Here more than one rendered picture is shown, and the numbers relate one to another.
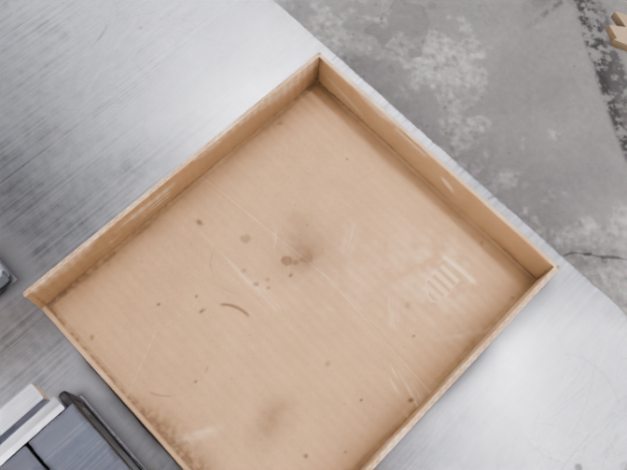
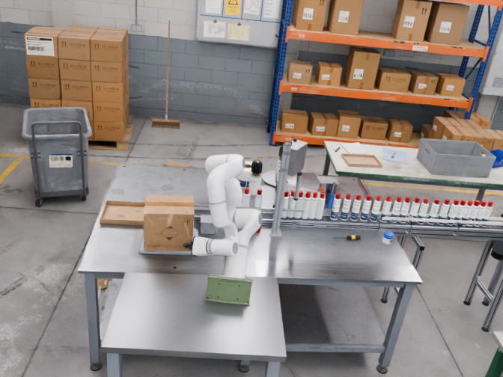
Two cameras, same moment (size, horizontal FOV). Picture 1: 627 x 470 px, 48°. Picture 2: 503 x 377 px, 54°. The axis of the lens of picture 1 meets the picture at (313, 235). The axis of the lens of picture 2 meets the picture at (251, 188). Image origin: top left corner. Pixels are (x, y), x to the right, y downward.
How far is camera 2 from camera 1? 3.43 m
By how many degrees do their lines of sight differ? 78
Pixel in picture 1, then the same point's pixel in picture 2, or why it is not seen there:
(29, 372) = not seen: hidden behind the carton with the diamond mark
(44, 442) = not seen: hidden behind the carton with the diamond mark
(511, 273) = (108, 206)
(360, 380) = (129, 209)
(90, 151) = (126, 231)
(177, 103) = (114, 230)
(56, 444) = not seen: hidden behind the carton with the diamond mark
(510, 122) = (15, 313)
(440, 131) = (30, 322)
